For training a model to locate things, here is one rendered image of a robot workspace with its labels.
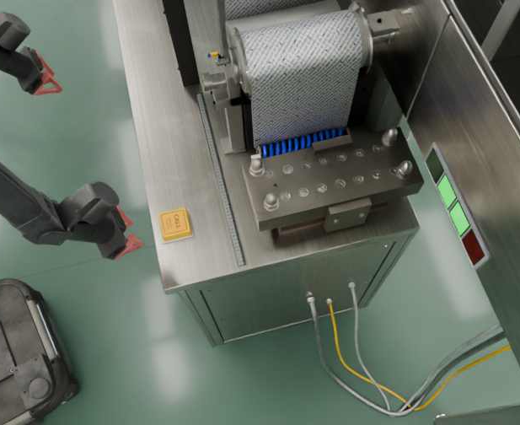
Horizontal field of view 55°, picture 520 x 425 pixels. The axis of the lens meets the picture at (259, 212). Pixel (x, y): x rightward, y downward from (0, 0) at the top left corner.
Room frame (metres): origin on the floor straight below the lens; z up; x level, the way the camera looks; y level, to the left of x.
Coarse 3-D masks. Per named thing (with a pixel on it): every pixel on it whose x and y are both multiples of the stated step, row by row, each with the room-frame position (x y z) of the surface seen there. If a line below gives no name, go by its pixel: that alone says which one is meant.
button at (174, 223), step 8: (184, 208) 0.56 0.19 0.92; (160, 216) 0.54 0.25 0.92; (168, 216) 0.54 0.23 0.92; (176, 216) 0.54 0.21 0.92; (184, 216) 0.53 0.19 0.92; (160, 224) 0.52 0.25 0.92; (168, 224) 0.51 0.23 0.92; (176, 224) 0.51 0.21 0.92; (184, 224) 0.51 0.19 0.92; (168, 232) 0.49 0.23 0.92; (176, 232) 0.49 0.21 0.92; (184, 232) 0.49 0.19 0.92
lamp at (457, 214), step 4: (456, 204) 0.39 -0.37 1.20; (456, 208) 0.39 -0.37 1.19; (460, 208) 0.38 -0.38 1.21; (452, 212) 0.39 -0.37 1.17; (456, 212) 0.38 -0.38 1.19; (460, 212) 0.38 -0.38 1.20; (452, 216) 0.39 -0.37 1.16; (456, 216) 0.38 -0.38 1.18; (460, 216) 0.37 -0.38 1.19; (464, 216) 0.36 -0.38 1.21; (456, 220) 0.37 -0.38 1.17; (460, 220) 0.37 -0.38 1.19; (464, 220) 0.36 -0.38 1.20; (456, 224) 0.37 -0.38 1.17; (460, 224) 0.36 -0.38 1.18; (464, 224) 0.35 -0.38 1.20; (468, 224) 0.35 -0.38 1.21; (460, 228) 0.36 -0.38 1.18; (464, 228) 0.35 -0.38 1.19; (460, 232) 0.35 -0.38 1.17
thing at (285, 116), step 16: (352, 80) 0.70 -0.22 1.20; (288, 96) 0.68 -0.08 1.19; (304, 96) 0.68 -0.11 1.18; (320, 96) 0.69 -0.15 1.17; (336, 96) 0.70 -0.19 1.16; (352, 96) 0.70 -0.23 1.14; (256, 112) 0.66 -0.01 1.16; (272, 112) 0.67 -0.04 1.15; (288, 112) 0.68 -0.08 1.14; (304, 112) 0.68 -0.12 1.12; (320, 112) 0.69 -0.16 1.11; (336, 112) 0.70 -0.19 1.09; (256, 128) 0.66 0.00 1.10; (272, 128) 0.67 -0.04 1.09; (288, 128) 0.68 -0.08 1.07; (304, 128) 0.68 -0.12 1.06; (320, 128) 0.69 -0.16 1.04; (336, 128) 0.70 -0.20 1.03; (256, 144) 0.66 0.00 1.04
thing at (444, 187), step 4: (444, 176) 0.45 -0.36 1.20; (444, 180) 0.45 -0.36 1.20; (440, 184) 0.45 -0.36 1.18; (444, 184) 0.44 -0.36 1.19; (448, 184) 0.43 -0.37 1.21; (440, 188) 0.45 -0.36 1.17; (444, 188) 0.44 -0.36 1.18; (448, 188) 0.43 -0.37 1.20; (440, 192) 0.44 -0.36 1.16; (444, 192) 0.43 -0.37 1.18; (448, 192) 0.42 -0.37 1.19; (452, 192) 0.42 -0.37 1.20; (444, 196) 0.43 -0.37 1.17; (448, 196) 0.42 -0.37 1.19; (452, 196) 0.41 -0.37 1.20; (444, 200) 0.42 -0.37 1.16; (448, 200) 0.41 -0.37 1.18; (452, 200) 0.41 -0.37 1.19; (448, 204) 0.41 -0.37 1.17
